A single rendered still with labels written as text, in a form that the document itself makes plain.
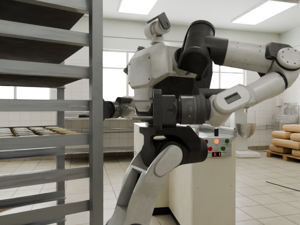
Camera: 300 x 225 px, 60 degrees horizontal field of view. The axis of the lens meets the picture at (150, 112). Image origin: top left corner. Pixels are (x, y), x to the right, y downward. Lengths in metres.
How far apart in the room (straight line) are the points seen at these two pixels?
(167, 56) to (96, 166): 0.46
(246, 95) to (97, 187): 0.48
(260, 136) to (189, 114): 6.55
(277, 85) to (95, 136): 0.54
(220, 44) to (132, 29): 5.25
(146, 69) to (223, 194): 1.32
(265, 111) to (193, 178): 5.53
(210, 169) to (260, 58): 1.22
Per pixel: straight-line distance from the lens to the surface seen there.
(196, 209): 2.01
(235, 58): 0.89
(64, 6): 0.75
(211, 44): 0.88
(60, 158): 1.15
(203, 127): 2.49
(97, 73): 0.70
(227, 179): 2.04
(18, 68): 0.70
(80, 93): 5.73
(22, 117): 5.84
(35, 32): 0.72
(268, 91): 0.84
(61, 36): 0.73
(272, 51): 0.90
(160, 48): 0.96
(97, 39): 0.72
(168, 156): 1.00
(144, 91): 1.00
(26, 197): 1.16
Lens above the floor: 1.04
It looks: 1 degrees down
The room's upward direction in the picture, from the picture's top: straight up
